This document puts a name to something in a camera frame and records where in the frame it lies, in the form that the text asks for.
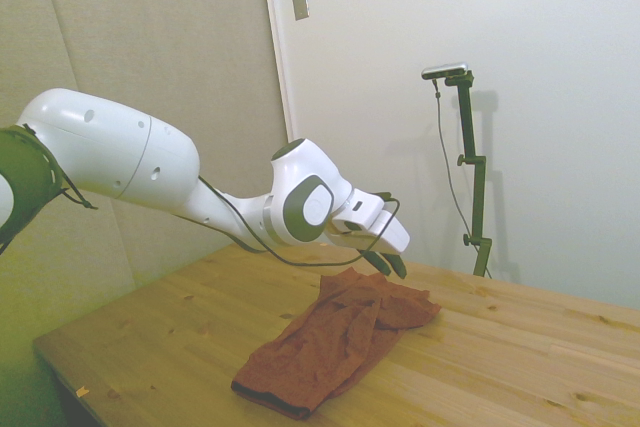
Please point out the rust red shorts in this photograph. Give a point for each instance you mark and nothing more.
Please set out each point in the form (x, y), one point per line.
(330, 347)

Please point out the dark camera stand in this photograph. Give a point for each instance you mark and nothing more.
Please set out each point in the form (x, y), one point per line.
(477, 187)

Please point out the silver camera on stand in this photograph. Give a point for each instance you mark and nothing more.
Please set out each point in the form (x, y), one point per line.
(445, 69)

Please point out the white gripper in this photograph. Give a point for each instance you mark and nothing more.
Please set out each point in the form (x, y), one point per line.
(395, 237)

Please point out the small orange tape scrap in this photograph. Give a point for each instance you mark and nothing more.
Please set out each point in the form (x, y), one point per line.
(81, 390)

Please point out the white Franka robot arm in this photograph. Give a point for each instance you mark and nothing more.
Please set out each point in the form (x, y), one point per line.
(115, 147)

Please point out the white door frame trim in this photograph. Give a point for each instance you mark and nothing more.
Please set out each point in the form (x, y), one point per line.
(280, 47)

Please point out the grey wall plate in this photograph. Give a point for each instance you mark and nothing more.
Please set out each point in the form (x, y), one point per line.
(300, 2)

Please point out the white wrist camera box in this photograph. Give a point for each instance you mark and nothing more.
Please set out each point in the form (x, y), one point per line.
(362, 209)

